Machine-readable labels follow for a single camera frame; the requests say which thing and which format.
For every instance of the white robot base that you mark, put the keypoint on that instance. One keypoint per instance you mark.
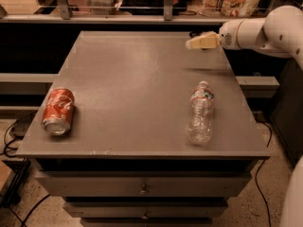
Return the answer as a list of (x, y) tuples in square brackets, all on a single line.
[(292, 212)]

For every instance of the red coca-cola can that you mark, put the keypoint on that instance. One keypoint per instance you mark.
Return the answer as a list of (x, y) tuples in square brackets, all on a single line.
[(58, 112)]

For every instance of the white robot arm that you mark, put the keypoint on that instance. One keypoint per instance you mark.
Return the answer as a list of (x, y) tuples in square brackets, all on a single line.
[(279, 34)]

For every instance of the black rxbar chocolate bar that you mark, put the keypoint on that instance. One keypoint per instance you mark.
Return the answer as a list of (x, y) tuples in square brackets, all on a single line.
[(196, 34)]

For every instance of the clear plastic water bottle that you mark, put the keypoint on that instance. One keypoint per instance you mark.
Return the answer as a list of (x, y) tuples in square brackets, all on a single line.
[(200, 118)]

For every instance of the grey metal railing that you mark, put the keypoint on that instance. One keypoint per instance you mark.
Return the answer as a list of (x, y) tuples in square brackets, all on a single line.
[(77, 12)]

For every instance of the black bag behind rail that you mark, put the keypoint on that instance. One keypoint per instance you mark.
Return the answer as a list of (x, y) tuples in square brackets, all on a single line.
[(151, 7)]

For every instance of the top drawer knob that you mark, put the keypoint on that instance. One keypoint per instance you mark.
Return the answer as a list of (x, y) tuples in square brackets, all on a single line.
[(144, 191)]

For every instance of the drawer knob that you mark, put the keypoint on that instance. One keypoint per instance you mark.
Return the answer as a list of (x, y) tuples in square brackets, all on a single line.
[(145, 216), (144, 191)]

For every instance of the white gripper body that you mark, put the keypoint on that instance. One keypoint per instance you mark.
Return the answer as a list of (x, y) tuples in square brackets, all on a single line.
[(229, 37)]

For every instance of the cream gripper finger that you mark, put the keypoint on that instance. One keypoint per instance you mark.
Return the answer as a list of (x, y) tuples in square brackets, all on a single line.
[(208, 34), (211, 43)]

